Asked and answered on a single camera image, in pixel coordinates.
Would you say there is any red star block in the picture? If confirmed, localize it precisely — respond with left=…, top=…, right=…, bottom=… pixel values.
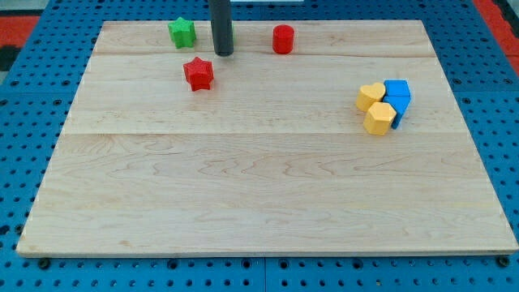
left=182, top=57, right=214, bottom=91

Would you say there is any green star block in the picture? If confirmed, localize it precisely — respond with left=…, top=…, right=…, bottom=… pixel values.
left=168, top=17, right=196, bottom=49

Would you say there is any light wooden board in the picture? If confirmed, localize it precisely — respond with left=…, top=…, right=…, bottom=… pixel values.
left=17, top=20, right=518, bottom=258

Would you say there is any red cylinder block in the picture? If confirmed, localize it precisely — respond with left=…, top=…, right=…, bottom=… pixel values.
left=272, top=24, right=295, bottom=54

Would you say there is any yellow heart block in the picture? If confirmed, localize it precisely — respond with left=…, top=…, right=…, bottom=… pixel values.
left=355, top=83, right=386, bottom=112

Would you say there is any yellow hexagon block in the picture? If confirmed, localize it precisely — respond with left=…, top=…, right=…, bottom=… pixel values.
left=363, top=102, right=397, bottom=135

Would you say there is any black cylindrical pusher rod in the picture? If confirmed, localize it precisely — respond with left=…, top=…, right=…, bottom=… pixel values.
left=208, top=0, right=234, bottom=57

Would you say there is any blue cube block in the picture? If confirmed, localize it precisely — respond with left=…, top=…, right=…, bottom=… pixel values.
left=384, top=79, right=411, bottom=97

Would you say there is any blue triangle block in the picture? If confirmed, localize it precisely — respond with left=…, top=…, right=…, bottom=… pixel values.
left=383, top=96, right=411, bottom=129

